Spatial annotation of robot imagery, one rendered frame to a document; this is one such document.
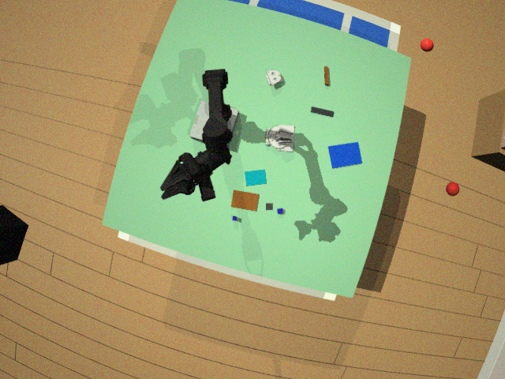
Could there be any orange-brown rectangular plate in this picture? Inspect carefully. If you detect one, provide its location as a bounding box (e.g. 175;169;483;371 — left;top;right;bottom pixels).
231;190;259;211

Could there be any blue rectangular plate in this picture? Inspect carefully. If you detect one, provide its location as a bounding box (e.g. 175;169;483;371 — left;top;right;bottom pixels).
328;142;362;168

